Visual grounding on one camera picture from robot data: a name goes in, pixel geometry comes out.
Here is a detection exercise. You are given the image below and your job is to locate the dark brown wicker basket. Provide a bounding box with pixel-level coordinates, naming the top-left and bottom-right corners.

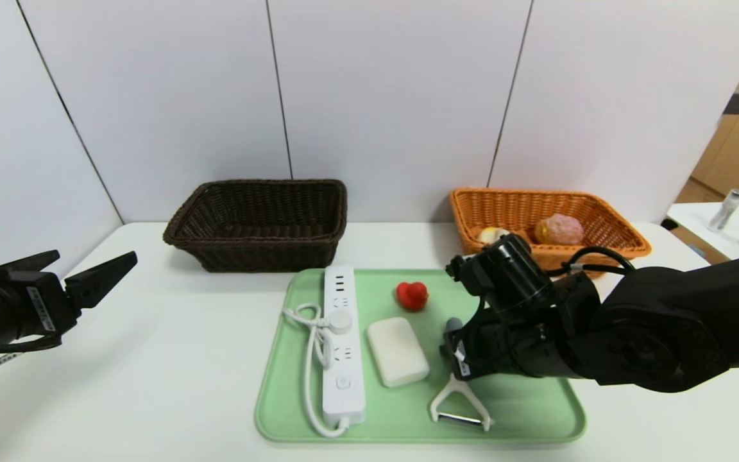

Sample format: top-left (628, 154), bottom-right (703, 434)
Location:
top-left (163, 180), bottom-right (348, 273)

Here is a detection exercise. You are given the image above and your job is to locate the white side table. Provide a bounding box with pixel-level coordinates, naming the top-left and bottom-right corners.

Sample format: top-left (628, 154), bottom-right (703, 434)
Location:
top-left (665, 200), bottom-right (739, 257)

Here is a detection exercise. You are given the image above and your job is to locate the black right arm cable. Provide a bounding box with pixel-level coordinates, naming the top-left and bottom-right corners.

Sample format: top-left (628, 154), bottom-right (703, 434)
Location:
top-left (546, 246), bottom-right (636, 278)

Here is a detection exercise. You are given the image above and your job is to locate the orange wicker basket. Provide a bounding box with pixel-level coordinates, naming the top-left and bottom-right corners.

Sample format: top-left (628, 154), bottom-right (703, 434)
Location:
top-left (449, 188), bottom-right (651, 279)

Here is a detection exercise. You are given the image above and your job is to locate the black tagged left arm cable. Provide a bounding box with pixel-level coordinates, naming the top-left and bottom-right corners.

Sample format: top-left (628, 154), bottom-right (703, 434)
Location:
top-left (0, 334), bottom-right (62, 389)

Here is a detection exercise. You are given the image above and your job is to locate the grey handled white peeler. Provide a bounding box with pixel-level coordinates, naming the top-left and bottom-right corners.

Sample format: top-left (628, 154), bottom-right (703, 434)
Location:
top-left (429, 316), bottom-right (494, 432)

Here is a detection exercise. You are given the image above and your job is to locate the light green plastic tray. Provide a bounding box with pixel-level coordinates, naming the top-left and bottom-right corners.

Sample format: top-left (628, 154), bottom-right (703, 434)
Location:
top-left (254, 268), bottom-right (586, 443)

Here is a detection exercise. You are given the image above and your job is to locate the white soap bar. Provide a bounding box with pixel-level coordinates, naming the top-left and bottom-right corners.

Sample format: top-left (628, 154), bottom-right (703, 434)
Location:
top-left (367, 316), bottom-right (431, 388)

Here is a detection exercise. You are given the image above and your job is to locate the light wooden cabinet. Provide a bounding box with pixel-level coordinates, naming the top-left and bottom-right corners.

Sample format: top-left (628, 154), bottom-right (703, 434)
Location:
top-left (673, 0), bottom-right (739, 205)

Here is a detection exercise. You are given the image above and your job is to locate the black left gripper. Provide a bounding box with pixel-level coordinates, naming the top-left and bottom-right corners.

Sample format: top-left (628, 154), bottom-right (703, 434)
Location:
top-left (0, 249), bottom-right (138, 345)

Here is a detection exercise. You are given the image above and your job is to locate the red rubber duck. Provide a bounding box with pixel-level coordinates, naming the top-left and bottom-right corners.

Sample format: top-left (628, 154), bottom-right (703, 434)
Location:
top-left (396, 281), bottom-right (429, 311)

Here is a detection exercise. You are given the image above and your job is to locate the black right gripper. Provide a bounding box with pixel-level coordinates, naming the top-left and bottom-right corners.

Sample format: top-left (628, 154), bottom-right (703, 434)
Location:
top-left (439, 309), bottom-right (517, 382)

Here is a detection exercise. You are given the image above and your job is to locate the pink burger bun toy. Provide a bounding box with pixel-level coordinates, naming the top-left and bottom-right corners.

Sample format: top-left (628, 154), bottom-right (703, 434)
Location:
top-left (534, 213), bottom-right (585, 245)

